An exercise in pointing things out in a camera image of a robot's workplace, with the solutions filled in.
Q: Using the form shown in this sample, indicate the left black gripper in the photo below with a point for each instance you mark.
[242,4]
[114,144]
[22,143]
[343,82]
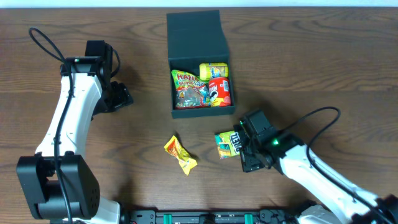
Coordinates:
[123,96]

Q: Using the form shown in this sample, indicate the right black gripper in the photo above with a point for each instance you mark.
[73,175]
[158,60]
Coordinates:
[243,148]

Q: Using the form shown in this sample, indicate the green Pretz snack box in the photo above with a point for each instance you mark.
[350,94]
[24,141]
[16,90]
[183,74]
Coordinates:
[228,144]

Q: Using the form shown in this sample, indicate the red Pringles can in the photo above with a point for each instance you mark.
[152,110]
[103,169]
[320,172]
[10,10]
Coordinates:
[219,92]

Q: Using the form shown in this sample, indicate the green Haribo gummy bag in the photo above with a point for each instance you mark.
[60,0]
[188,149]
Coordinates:
[191,92]

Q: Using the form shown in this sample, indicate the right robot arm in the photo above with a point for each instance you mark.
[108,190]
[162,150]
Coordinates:
[341,201]

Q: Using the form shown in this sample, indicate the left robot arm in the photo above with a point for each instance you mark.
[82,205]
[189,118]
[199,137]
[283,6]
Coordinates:
[56,181]

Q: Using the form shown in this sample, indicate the yellow orange candy packet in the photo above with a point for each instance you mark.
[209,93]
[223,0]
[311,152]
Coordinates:
[174,148]

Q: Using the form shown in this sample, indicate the dark green open box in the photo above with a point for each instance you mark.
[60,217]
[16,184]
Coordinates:
[194,38]

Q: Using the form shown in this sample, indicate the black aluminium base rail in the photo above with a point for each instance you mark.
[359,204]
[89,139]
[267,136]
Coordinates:
[265,216]

